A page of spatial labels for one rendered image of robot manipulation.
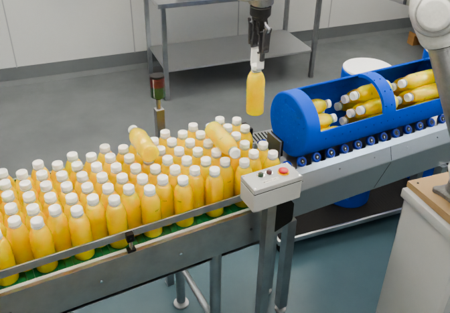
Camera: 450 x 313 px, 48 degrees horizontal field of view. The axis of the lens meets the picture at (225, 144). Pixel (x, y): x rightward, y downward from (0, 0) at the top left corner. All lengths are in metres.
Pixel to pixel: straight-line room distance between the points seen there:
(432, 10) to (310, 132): 0.79
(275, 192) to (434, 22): 0.77
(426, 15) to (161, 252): 1.16
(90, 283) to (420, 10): 1.34
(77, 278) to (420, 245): 1.25
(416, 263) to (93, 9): 3.95
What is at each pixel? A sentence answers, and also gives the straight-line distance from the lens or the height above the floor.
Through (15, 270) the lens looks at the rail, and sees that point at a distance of 1.77.
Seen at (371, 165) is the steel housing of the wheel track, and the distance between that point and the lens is 2.42.
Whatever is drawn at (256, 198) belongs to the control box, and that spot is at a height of 1.07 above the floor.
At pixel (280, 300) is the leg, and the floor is 0.10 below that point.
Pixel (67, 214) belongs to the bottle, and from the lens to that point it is 1.80.
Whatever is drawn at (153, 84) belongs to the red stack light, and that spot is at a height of 1.23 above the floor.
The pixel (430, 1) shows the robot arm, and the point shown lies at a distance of 1.47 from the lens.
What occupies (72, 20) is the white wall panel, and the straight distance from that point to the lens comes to 5.20.
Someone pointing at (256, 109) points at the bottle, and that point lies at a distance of 1.96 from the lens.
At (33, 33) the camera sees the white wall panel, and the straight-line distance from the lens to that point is 5.22.
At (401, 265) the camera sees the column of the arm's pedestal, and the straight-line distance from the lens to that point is 2.23.
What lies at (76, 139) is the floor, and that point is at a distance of 4.25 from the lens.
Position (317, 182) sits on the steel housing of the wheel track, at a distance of 2.25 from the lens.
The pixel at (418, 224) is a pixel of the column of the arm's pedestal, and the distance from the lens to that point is 2.06.
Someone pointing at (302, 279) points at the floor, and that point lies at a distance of 2.99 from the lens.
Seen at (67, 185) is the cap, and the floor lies 1.10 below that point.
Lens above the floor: 2.17
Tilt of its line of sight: 32 degrees down
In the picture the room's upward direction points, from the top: 1 degrees clockwise
